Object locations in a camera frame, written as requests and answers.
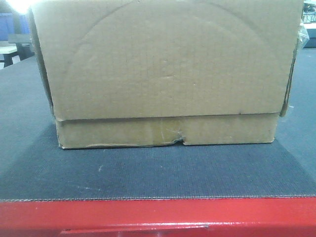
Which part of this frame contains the red conveyor frame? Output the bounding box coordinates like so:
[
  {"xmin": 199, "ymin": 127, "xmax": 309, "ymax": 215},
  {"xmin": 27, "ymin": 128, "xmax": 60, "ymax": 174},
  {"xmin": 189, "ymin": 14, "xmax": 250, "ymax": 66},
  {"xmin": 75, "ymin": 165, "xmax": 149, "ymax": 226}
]
[{"xmin": 0, "ymin": 197, "xmax": 316, "ymax": 237}]

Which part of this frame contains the blue background crate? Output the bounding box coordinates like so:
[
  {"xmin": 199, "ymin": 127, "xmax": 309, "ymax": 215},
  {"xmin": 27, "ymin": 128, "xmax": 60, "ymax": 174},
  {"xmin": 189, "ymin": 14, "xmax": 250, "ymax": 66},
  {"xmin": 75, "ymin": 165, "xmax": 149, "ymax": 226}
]
[{"xmin": 0, "ymin": 13, "xmax": 23, "ymax": 41}]

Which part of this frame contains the brown cardboard carton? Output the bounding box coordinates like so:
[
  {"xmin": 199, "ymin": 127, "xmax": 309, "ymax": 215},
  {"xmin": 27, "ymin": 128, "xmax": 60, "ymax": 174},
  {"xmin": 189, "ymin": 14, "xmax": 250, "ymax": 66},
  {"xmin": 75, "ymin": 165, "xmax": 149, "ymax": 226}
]
[{"xmin": 30, "ymin": 0, "xmax": 303, "ymax": 149}]

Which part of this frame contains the dark green conveyor belt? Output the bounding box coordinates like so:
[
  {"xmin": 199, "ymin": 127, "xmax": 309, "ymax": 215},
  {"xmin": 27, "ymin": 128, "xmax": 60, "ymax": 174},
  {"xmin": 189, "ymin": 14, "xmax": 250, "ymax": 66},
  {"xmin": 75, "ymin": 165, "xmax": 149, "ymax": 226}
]
[{"xmin": 0, "ymin": 48, "xmax": 316, "ymax": 201}]

